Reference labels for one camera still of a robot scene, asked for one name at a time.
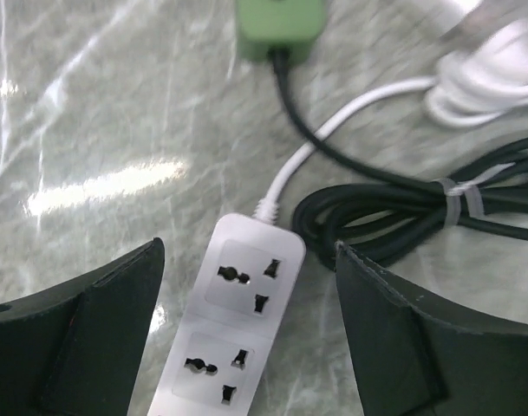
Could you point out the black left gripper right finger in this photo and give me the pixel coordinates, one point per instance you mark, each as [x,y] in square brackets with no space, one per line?
[416,353]

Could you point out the green power strip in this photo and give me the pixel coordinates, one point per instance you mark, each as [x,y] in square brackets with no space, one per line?
[291,26]

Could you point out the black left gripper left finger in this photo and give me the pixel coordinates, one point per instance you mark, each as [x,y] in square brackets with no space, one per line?
[75,348]

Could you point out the white power strip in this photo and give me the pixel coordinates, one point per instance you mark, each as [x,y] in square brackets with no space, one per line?
[231,319]

